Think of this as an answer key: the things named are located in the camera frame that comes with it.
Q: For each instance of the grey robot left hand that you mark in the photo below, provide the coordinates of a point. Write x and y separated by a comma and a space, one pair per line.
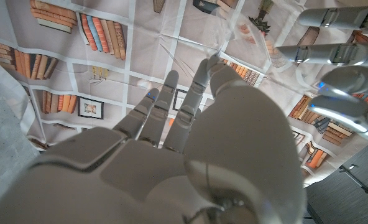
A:
348, 53

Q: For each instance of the printed bookshelf backdrop cloth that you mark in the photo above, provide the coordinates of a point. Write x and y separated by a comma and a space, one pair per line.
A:
153, 40

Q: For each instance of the clear plastic screen protector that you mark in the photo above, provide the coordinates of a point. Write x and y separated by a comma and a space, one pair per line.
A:
243, 40

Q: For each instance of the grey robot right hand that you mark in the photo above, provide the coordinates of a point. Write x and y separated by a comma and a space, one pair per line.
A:
233, 149

